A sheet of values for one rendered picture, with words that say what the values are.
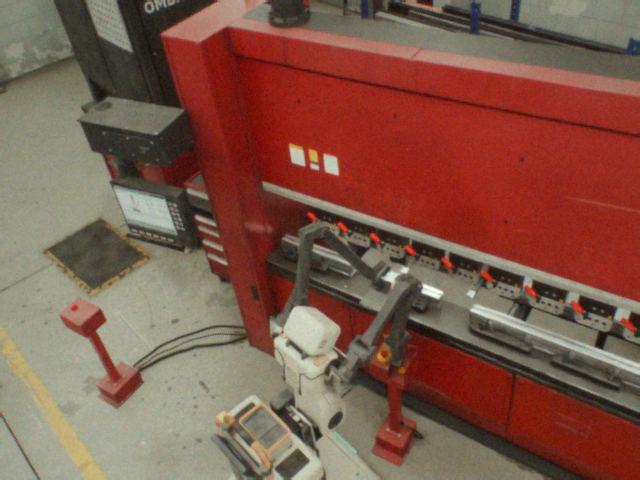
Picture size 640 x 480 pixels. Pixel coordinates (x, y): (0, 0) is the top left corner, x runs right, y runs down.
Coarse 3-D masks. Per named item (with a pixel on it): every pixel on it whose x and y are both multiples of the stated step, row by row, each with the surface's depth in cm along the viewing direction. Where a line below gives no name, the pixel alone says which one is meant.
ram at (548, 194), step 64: (256, 64) 294; (256, 128) 322; (320, 128) 295; (384, 128) 272; (448, 128) 253; (512, 128) 237; (576, 128) 222; (320, 192) 324; (384, 192) 297; (448, 192) 274; (512, 192) 254; (576, 192) 238; (512, 256) 276; (576, 256) 256
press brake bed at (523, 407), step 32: (288, 288) 381; (320, 288) 360; (352, 320) 361; (448, 352) 327; (480, 352) 314; (384, 384) 397; (416, 384) 365; (448, 384) 345; (480, 384) 328; (512, 384) 313; (544, 384) 299; (448, 416) 375; (480, 416) 348; (512, 416) 329; (544, 416) 314; (576, 416) 300; (608, 416) 288; (512, 448) 356; (544, 448) 333; (576, 448) 315; (608, 448) 301
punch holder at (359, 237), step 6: (348, 222) 326; (354, 222) 323; (360, 222) 320; (348, 228) 329; (354, 228) 326; (360, 228) 323; (366, 228) 320; (372, 228) 323; (354, 234) 328; (360, 234) 326; (348, 240) 334; (354, 240) 331; (360, 240) 328; (366, 240) 326; (372, 240) 329; (366, 246) 329
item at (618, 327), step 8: (344, 232) 377; (376, 232) 366; (376, 248) 369; (408, 256) 357; (448, 256) 345; (528, 280) 325; (520, 296) 327; (528, 296) 323; (568, 296) 313; (576, 296) 313; (568, 304) 311; (568, 312) 314; (624, 312) 303; (616, 320) 300; (616, 328) 303; (624, 328) 300
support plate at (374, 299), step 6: (366, 294) 327; (372, 294) 327; (378, 294) 326; (384, 294) 326; (366, 300) 324; (372, 300) 324; (378, 300) 323; (384, 300) 323; (366, 306) 321; (372, 306) 320; (378, 306) 320
